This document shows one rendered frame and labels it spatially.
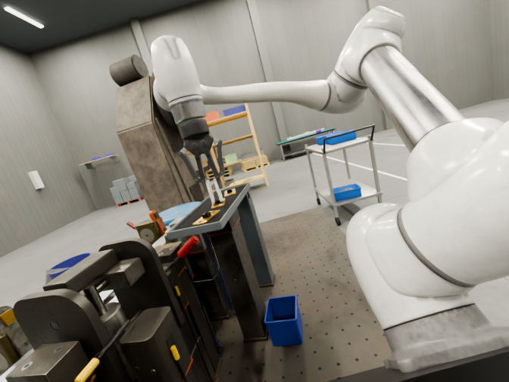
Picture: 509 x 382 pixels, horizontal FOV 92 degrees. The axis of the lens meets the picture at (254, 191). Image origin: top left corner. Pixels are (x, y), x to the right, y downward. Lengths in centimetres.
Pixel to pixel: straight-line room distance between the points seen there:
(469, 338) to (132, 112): 427
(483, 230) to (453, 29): 1339
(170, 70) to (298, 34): 1065
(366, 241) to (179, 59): 59
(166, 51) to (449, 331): 77
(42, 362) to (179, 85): 57
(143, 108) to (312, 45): 827
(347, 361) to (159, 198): 383
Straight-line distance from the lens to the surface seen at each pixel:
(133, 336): 48
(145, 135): 413
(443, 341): 49
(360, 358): 82
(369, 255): 52
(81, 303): 45
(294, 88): 84
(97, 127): 1215
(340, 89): 90
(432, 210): 43
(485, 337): 50
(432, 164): 45
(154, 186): 426
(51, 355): 48
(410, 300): 50
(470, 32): 1412
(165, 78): 70
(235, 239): 72
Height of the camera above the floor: 133
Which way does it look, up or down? 13 degrees down
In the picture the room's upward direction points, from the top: 16 degrees counter-clockwise
